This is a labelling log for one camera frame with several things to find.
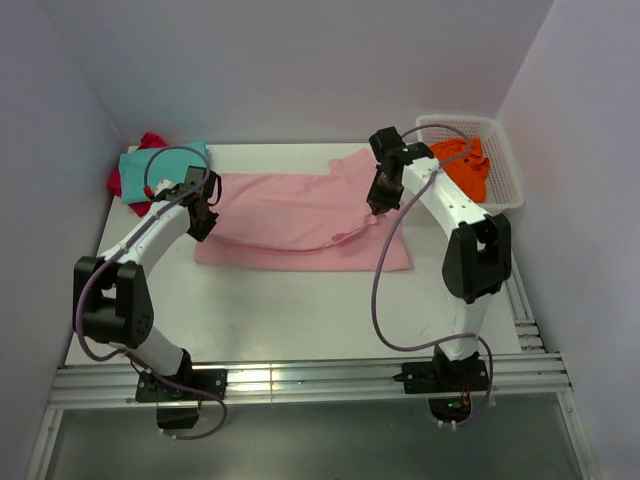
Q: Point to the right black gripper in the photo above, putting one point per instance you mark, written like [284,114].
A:
[380,203]

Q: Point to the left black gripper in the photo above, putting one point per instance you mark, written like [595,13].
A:
[202,232]

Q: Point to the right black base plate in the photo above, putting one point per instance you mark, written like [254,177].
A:
[441,375]

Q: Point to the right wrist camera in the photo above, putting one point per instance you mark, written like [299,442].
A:
[384,142]

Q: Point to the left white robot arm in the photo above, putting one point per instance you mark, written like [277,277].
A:
[113,311]

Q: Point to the orange t-shirt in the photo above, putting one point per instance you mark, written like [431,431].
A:
[470,172]

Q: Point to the white plastic basket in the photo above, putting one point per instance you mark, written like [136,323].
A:
[504,191]

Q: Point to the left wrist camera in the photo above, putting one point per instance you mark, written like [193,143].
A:
[196,178]

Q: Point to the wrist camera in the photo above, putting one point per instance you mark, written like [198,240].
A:
[384,142]
[196,178]

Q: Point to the red folded t-shirt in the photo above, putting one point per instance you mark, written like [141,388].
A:
[147,140]

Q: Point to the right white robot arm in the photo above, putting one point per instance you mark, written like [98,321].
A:
[477,259]

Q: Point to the pink t-shirt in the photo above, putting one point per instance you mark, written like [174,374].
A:
[303,222]

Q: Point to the teal folded t-shirt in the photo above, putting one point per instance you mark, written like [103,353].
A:
[170,165]

